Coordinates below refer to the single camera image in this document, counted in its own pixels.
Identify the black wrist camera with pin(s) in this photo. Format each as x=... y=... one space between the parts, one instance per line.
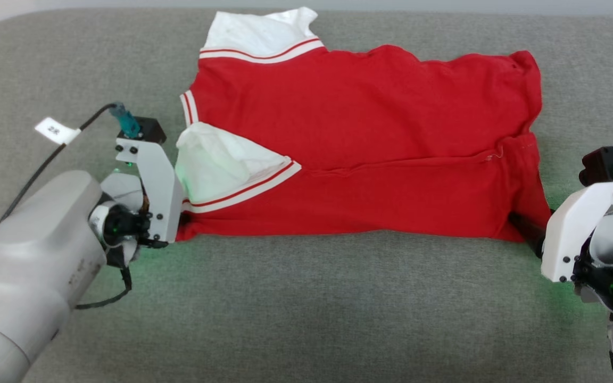
x=599 y=165
x=149 y=130

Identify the red and white jersey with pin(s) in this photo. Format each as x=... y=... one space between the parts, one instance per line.
x=365 y=133

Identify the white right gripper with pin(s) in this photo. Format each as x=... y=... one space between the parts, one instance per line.
x=567 y=239

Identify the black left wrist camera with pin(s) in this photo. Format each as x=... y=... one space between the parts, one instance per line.
x=149 y=130

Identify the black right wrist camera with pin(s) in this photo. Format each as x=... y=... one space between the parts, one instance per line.
x=599 y=165

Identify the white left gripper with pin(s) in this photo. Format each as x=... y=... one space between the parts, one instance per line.
x=157 y=186

